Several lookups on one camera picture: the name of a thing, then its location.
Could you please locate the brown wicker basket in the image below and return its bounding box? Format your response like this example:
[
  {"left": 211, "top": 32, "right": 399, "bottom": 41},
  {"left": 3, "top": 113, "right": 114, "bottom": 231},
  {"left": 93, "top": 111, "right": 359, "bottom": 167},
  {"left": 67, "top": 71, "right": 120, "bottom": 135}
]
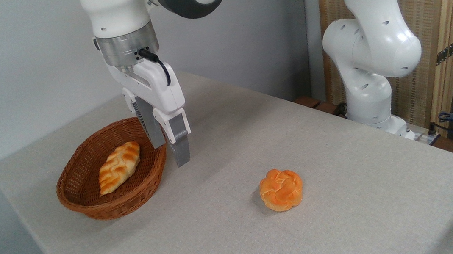
[{"left": 49, "top": 114, "right": 175, "bottom": 226}]

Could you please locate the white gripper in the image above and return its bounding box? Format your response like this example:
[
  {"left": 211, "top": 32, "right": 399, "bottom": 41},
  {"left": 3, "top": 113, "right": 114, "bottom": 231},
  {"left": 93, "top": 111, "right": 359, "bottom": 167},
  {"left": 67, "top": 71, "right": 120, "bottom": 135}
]
[{"left": 107, "top": 55, "right": 195, "bottom": 174}]

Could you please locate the grey tablecloth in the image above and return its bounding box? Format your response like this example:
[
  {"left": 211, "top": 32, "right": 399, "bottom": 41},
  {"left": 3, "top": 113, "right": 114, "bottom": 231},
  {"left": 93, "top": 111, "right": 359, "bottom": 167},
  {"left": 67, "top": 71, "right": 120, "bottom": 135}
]
[{"left": 0, "top": 38, "right": 453, "bottom": 254}]

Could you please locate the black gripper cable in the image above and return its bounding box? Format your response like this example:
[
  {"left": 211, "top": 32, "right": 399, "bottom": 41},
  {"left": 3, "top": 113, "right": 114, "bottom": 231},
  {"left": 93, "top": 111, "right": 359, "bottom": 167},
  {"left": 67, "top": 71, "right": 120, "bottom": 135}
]
[{"left": 137, "top": 46, "right": 172, "bottom": 89}]

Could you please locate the brass screen hinge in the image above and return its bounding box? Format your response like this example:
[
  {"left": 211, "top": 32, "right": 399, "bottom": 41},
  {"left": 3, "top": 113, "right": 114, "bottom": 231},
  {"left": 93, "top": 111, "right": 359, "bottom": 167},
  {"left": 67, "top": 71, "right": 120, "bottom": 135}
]
[{"left": 434, "top": 39, "right": 453, "bottom": 66}]

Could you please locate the round orange braided bread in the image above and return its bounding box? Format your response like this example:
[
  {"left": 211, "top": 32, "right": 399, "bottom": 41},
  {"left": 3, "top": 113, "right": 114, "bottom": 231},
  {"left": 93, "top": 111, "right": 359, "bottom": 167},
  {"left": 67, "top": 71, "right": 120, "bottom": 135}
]
[{"left": 257, "top": 166, "right": 306, "bottom": 215}]

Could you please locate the long golden bread loaf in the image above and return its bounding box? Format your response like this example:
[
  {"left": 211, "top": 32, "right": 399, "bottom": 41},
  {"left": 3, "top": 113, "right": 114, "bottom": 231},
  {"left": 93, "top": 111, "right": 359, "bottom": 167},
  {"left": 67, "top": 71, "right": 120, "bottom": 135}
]
[{"left": 95, "top": 141, "right": 145, "bottom": 196}]

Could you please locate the brown wooden board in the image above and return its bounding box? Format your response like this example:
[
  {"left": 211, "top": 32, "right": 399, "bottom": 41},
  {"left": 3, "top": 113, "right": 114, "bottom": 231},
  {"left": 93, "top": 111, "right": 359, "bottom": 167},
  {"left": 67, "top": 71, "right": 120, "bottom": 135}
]
[{"left": 293, "top": 92, "right": 342, "bottom": 119}]

